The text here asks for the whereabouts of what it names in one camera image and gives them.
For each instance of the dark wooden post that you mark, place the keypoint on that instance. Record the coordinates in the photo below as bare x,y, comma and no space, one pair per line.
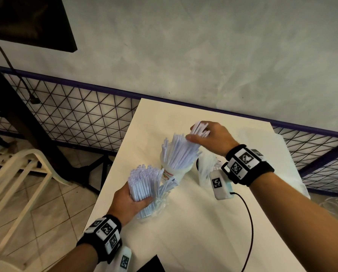
21,116

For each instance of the cluster of white straws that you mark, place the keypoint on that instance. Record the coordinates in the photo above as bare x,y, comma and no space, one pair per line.
177,152

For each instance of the black marker wristband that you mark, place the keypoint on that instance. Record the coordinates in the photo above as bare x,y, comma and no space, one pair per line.
103,230
242,164

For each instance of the white plastic chair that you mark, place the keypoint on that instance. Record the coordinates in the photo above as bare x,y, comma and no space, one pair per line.
32,155

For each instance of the bundle of white straws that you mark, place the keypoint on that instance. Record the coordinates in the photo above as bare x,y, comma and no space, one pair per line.
143,181

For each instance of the person's right hand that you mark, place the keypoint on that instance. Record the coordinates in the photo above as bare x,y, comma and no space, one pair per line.
218,138

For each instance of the black wall television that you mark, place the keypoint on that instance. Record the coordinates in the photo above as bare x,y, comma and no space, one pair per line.
30,19

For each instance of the dark round sticker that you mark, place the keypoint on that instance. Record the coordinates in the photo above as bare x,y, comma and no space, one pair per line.
197,165

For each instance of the clear plastic cup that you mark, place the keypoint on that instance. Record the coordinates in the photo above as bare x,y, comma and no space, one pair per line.
171,174

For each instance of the pack of straws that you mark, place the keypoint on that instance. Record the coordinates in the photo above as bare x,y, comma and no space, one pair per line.
288,158

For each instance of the person's right forearm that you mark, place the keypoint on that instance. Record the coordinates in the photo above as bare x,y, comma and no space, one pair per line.
299,220

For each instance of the person's left hand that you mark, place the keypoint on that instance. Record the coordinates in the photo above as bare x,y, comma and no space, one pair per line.
122,203

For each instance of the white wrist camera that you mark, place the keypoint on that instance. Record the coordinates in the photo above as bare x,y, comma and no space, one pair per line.
218,184
124,260

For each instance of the clear acrylic sign stand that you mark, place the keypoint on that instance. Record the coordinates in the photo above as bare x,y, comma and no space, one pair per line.
205,167

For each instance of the clear plastic bag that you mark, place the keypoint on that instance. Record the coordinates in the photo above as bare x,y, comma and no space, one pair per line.
164,192

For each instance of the black flat object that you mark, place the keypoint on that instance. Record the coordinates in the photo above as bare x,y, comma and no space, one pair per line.
153,266

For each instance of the handful of white straws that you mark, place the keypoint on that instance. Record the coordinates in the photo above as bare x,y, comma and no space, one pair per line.
198,128

